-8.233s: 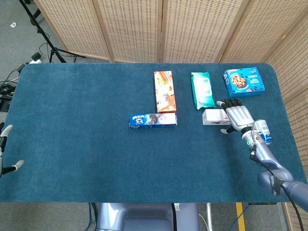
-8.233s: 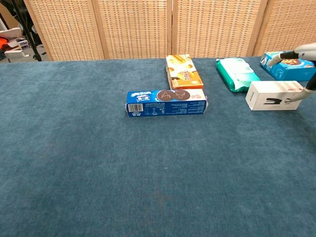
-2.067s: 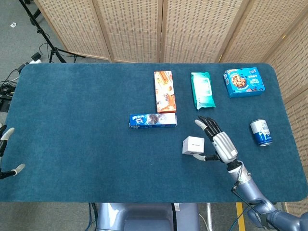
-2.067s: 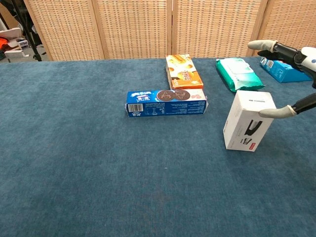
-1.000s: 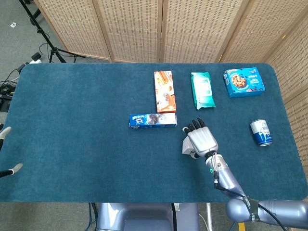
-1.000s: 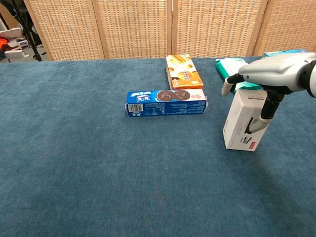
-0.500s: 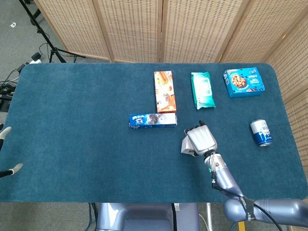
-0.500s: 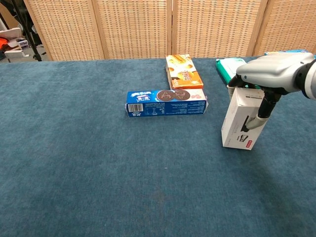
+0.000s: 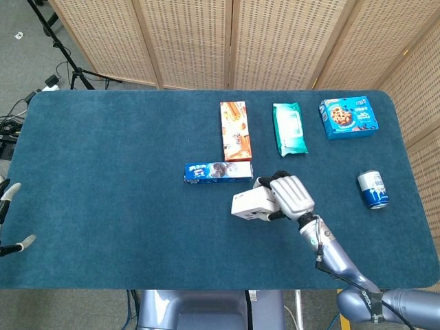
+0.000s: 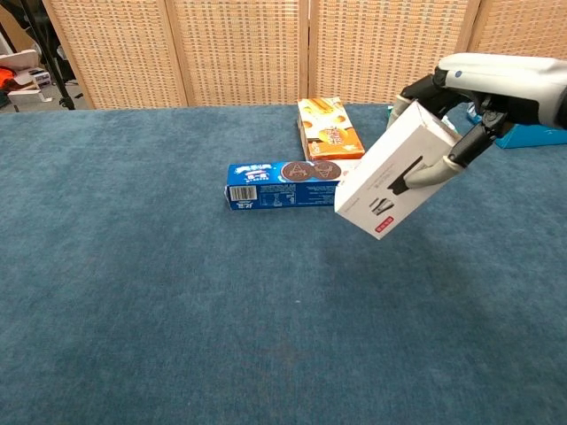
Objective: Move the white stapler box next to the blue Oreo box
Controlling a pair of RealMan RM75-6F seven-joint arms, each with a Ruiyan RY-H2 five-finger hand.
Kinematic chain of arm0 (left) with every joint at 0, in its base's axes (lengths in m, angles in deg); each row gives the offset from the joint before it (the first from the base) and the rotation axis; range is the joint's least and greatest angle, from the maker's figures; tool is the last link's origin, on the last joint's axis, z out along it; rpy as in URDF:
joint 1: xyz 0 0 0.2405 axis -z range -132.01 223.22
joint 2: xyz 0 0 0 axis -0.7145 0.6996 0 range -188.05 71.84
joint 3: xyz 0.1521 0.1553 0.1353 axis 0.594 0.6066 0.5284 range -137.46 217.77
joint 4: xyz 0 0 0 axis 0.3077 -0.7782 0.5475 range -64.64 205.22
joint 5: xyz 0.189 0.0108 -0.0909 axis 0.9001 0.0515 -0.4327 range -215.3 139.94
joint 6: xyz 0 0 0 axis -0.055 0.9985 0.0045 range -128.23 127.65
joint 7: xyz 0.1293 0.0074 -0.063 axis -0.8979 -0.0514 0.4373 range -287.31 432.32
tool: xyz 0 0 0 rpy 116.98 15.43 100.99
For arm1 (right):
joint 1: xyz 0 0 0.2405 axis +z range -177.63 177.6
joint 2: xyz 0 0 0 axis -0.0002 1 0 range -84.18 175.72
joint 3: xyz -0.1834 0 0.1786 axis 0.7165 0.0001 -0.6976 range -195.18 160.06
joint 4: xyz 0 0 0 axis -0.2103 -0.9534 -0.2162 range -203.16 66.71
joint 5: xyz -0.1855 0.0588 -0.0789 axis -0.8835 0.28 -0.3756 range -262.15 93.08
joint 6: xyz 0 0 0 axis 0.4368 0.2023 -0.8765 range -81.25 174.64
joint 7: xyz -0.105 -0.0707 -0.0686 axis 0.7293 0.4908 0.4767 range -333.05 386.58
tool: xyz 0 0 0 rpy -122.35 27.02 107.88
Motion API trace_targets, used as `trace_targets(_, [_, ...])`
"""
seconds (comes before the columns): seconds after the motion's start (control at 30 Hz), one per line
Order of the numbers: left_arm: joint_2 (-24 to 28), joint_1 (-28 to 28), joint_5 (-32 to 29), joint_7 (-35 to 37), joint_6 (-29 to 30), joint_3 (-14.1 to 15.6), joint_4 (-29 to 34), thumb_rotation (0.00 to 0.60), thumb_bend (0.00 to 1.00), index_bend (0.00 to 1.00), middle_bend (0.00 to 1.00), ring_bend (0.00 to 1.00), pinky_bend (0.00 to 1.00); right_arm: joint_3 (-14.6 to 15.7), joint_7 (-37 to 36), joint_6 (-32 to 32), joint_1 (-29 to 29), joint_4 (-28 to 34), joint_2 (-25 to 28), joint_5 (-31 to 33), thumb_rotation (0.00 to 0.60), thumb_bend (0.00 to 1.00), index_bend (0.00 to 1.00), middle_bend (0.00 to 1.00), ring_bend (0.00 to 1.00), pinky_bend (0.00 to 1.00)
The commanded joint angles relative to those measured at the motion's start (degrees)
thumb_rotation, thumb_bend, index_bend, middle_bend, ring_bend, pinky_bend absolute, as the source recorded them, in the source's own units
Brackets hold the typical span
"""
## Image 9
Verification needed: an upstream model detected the blue and white drink can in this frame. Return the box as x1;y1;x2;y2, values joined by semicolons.
357;170;391;210

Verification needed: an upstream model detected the woven wooden folding screen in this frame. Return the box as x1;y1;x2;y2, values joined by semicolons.
47;0;440;293

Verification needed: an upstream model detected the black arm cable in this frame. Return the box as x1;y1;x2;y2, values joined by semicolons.
314;216;419;330

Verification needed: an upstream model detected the blue chocolate chip cookie box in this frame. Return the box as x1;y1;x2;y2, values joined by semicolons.
318;96;380;141

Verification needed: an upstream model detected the blue Oreo cookie pack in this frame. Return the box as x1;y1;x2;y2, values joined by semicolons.
184;161;254;186

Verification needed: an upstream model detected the green wet wipes pack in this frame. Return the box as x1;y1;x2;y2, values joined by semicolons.
272;102;309;157

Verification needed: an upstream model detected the white metal table leg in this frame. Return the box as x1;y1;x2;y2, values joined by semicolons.
294;289;306;330

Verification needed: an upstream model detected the orange wafer biscuit box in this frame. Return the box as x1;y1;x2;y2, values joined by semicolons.
219;100;253;162

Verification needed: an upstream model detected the blue velvet table cloth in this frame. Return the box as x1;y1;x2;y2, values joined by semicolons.
0;89;435;290

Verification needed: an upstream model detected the black tripod stand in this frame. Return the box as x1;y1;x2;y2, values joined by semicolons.
27;0;123;91

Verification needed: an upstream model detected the white power strip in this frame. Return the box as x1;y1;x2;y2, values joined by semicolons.
41;75;61;92

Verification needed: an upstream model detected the silver-blue robot torso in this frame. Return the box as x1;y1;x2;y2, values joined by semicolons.
137;289;286;330

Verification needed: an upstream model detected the white small box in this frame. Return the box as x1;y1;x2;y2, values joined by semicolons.
230;187;278;222

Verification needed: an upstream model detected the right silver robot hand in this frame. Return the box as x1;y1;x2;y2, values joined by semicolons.
252;170;316;223

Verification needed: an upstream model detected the blue cable under table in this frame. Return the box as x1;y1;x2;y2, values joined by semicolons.
126;289;139;330

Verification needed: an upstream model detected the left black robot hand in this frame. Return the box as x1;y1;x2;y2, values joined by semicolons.
0;177;37;257

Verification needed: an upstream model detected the black floor cable bundle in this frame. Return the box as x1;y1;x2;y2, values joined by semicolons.
0;89;38;138

